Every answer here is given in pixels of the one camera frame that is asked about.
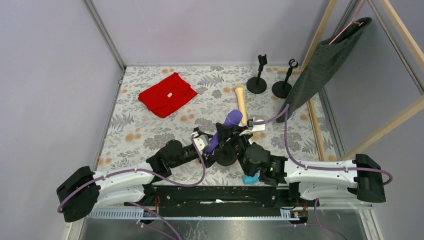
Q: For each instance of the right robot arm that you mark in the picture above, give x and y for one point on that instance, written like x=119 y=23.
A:
x=361 y=177

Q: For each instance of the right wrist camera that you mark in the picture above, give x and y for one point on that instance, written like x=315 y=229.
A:
x=253 y=125

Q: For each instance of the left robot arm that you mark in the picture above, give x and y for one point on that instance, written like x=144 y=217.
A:
x=86 y=190

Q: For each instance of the pink clothes hanger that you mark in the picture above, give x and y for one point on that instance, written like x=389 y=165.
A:
x=349 y=17

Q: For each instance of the teal blue microphone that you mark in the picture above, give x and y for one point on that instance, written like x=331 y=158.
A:
x=250 y=180

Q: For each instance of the cream yellow microphone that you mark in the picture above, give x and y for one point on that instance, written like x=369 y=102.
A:
x=240 y=95

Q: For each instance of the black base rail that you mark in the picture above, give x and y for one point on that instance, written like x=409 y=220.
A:
x=219 y=201

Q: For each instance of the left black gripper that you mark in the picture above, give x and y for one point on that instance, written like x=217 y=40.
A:
x=208 y=156

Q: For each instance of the wooden frame rack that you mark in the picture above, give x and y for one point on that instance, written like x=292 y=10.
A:
x=399 y=37

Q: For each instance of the dark grey hanging cloth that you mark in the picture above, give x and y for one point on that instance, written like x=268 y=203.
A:
x=326 y=60

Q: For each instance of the floral table mat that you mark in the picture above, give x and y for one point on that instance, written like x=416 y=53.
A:
x=135 y=133

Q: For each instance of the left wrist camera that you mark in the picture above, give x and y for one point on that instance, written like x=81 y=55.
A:
x=200 y=141

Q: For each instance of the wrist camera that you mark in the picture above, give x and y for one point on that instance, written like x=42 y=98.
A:
x=200 y=141
x=253 y=125

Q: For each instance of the black mic stand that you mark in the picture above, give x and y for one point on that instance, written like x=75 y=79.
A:
x=258 y=85
x=281 y=89
x=225 y=156

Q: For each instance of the purple microphone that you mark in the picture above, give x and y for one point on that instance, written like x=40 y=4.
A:
x=223 y=130

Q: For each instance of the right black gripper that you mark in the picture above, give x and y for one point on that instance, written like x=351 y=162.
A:
x=236 y=133

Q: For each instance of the red folded cloth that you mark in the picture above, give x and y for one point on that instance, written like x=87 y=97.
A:
x=167 y=96

